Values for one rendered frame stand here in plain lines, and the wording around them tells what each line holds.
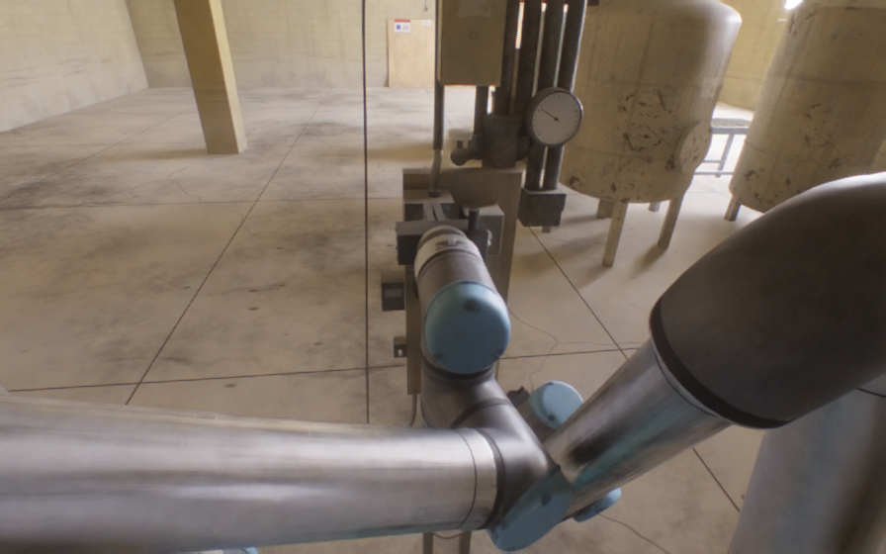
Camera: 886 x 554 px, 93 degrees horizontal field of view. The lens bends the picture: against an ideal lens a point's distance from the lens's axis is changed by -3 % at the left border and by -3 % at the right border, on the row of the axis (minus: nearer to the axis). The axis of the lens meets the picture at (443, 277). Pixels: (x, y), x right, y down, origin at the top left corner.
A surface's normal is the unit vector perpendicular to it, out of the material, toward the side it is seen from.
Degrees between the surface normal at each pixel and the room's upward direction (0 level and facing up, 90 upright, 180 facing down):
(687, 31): 90
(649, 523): 0
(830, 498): 86
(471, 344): 85
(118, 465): 42
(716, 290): 62
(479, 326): 85
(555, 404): 19
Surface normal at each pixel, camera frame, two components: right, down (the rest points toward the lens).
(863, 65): -0.40, 0.45
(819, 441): -0.87, 0.21
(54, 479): 0.60, -0.31
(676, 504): 0.03, -0.86
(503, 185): 0.14, 0.51
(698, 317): -0.88, -0.17
